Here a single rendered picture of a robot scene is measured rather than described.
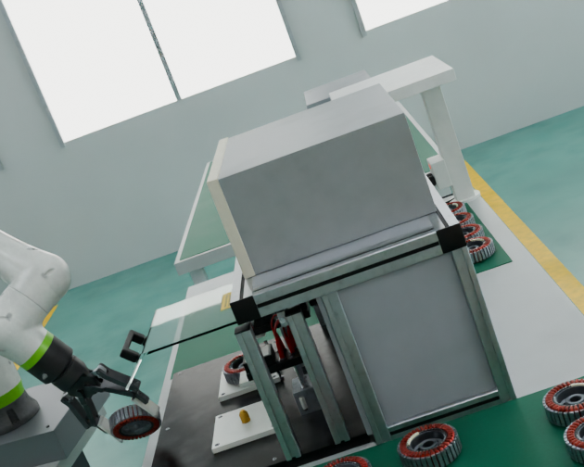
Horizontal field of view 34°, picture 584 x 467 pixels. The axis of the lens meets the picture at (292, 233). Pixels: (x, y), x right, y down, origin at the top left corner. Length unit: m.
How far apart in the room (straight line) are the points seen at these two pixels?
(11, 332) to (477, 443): 0.94
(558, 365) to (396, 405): 0.33
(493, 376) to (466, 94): 5.02
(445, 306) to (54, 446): 1.06
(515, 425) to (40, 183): 5.49
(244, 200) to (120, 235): 5.15
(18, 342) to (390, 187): 0.82
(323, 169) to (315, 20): 4.83
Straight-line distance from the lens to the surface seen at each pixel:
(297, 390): 2.04
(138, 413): 2.13
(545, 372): 1.96
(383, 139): 1.80
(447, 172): 3.06
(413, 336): 1.82
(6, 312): 2.04
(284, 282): 1.76
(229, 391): 2.27
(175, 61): 6.66
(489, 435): 1.80
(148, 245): 6.94
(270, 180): 1.81
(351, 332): 1.79
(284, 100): 6.66
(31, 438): 2.42
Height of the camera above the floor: 1.66
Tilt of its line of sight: 15 degrees down
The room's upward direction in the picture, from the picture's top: 21 degrees counter-clockwise
